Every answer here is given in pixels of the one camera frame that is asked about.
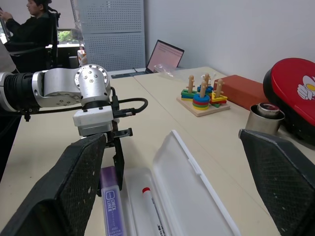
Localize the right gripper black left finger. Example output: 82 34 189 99
0 133 108 236

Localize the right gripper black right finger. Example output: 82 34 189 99
238 128 315 236

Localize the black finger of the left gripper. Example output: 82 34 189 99
112 136 125 191

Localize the purple check liner marker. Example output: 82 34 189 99
99 165 127 236

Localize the white marker with red end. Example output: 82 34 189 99
141 187 173 236

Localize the translucent white plastic pencil case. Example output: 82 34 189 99
120 129 242 236

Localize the red black round case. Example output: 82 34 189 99
262 58 315 149

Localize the stainless steel cylinder cup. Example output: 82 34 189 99
245 102 286 136

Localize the black office chair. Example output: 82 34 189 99
4 9 62 72

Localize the orange rectangular box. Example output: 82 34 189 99
213 74 270 112

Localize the clear plastic bag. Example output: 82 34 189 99
153 64 188 80

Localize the grey perforated partition panel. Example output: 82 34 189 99
73 0 147 72

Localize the wooden peg board toy base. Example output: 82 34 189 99
176 73 231 118

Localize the yellow triangle toy piece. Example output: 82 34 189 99
210 91 228 103

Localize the open laptop with pink screen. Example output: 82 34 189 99
110 39 185 80

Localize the seated person in dark clothes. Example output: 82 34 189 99
0 0 54 51

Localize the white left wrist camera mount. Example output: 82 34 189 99
72 106 117 127

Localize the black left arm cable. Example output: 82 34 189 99
24 97 149 122

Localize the blue round toy ring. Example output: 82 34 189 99
192 93 211 102

